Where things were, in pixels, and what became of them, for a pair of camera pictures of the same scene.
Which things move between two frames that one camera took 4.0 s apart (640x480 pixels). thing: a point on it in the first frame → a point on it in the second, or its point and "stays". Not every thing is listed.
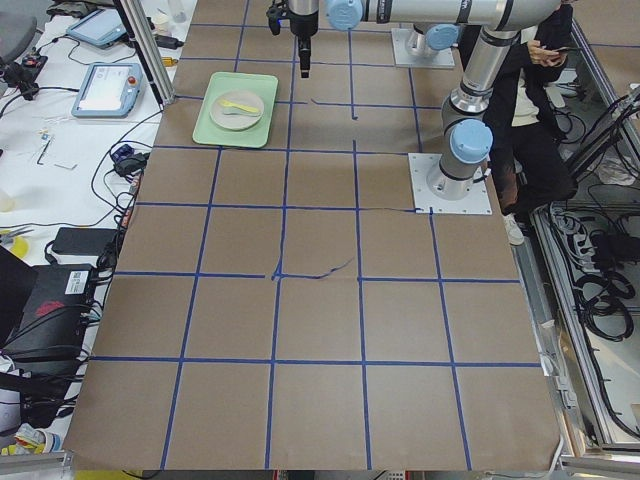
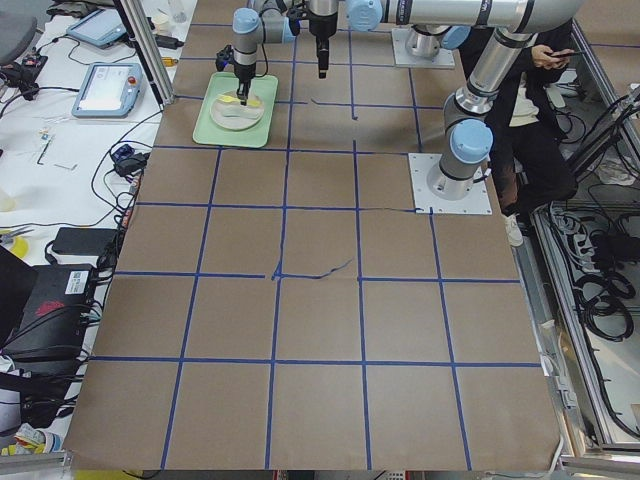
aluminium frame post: x=137 y=21 stays
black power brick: x=83 y=241 stays
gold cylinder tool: x=167 y=61 stays
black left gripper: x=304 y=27 → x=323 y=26
